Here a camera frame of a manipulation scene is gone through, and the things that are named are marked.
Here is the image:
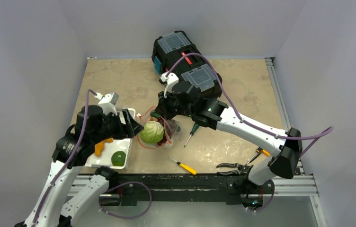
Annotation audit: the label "clear zip bag orange zipper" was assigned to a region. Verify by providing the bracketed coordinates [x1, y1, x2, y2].
[136, 106, 182, 149]

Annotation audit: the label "green handled screwdriver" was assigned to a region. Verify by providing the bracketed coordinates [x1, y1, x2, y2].
[184, 123, 199, 147]

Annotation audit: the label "green cucumber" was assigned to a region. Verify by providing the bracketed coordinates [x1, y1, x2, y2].
[150, 112, 161, 119]

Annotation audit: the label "black pliers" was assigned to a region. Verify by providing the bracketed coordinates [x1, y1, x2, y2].
[216, 163, 252, 176]

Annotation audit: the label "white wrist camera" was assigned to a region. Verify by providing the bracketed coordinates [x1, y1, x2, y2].
[95, 92, 119, 115]
[160, 72, 179, 98]

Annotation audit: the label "red grape bunch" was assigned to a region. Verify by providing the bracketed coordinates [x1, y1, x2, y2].
[157, 118, 181, 146]

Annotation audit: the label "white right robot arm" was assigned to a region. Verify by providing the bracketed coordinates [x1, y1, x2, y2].
[155, 81, 303, 192]

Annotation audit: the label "green cabbage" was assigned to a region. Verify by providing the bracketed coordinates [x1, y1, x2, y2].
[139, 121, 164, 144]

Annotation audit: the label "yellow handled screwdriver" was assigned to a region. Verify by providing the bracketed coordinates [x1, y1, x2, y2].
[169, 157, 197, 175]

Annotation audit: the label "orange food piece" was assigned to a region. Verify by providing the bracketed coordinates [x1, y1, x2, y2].
[94, 138, 113, 157]

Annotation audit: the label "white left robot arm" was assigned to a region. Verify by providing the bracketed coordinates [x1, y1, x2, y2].
[15, 105, 143, 227]

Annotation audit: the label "white plastic basket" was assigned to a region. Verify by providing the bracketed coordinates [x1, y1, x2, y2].
[84, 108, 137, 170]

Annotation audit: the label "orange black screwdriver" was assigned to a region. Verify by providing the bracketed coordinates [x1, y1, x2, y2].
[246, 147, 270, 166]

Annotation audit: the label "green bell pepper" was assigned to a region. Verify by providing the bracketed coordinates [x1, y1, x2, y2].
[111, 151, 126, 167]

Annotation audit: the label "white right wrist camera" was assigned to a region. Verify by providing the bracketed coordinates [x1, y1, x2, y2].
[160, 72, 179, 98]

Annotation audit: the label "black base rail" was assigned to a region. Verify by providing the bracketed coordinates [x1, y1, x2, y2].
[99, 174, 275, 208]

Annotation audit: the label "black toolbox clear lids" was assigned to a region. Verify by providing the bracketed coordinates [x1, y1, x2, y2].
[151, 30, 222, 98]

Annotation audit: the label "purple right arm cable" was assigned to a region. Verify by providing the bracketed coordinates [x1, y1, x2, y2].
[165, 52, 335, 157]

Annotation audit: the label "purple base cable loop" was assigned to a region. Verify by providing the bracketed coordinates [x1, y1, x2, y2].
[98, 181, 152, 220]

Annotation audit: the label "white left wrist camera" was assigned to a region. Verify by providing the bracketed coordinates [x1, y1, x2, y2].
[95, 92, 119, 115]

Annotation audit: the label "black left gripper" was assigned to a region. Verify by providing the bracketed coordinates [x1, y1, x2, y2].
[92, 107, 143, 143]

